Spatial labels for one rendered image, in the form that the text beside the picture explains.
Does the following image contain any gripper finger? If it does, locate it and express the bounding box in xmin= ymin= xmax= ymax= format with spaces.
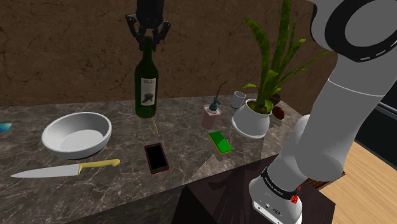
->
xmin=125 ymin=13 xmax=147 ymax=52
xmin=151 ymin=19 xmax=172 ymax=52

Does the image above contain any dark green wine bottle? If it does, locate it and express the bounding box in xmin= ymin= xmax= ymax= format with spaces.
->
xmin=134 ymin=36 xmax=159 ymax=119

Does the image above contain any pink soap dispenser teal pump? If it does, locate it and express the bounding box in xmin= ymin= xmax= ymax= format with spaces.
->
xmin=200 ymin=81 xmax=229 ymax=130

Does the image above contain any white cup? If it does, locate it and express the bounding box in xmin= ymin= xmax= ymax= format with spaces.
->
xmin=230 ymin=90 xmax=247 ymax=109

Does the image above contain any white bowl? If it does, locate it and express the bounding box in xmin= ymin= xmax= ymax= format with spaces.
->
xmin=41 ymin=111 xmax=113 ymax=160

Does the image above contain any green and yellow sponge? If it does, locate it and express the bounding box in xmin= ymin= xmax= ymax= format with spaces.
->
xmin=208 ymin=130 xmax=233 ymax=155

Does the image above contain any green plant in white pot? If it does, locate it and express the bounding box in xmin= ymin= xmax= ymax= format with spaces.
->
xmin=231 ymin=0 xmax=333 ymax=139

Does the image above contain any red phone with black screen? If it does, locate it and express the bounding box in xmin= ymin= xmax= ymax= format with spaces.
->
xmin=144 ymin=143 xmax=170 ymax=175

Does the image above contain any brown egg shaped object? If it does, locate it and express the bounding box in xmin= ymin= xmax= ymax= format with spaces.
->
xmin=272 ymin=106 xmax=286 ymax=120

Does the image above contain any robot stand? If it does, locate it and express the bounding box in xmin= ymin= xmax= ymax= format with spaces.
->
xmin=171 ymin=154 xmax=345 ymax=224

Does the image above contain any yellow handled kitchen knife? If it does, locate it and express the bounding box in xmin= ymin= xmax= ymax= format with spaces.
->
xmin=10 ymin=158 xmax=121 ymax=179

